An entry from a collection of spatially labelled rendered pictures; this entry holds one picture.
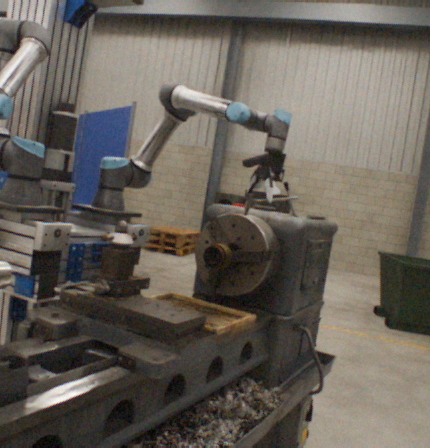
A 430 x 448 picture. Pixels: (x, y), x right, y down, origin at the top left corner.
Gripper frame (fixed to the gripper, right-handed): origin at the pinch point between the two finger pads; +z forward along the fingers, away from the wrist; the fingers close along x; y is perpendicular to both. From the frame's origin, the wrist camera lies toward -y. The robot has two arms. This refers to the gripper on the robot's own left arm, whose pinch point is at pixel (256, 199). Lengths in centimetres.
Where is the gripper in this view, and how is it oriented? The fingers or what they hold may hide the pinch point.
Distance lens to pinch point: 191.2
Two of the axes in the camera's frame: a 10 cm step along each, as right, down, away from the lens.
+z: -2.4, 9.7, 1.0
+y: 8.3, 1.5, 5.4
